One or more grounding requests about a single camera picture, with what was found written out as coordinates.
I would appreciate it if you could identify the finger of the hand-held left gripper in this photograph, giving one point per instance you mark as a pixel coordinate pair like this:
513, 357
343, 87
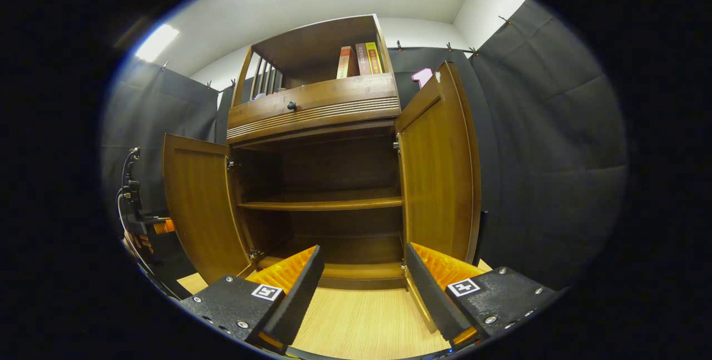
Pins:
165, 226

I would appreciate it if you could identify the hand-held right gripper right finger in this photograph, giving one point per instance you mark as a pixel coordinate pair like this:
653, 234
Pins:
434, 299

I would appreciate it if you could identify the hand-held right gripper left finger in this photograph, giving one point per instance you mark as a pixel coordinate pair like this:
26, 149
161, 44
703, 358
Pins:
297, 304

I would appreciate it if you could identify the wooden cabinet door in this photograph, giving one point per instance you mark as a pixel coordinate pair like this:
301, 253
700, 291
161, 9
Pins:
439, 182
200, 210

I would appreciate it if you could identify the wooden inner shelf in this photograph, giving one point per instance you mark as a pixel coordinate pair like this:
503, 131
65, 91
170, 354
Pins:
322, 203

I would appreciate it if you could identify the ceiling light panel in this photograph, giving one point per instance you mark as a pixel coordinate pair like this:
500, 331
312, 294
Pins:
157, 43

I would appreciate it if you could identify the orange book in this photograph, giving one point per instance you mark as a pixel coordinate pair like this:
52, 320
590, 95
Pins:
346, 63

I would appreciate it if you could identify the yellow book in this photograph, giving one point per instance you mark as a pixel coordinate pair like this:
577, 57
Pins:
374, 58

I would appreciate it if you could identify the dark brown book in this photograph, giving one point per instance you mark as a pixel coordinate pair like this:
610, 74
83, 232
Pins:
363, 59

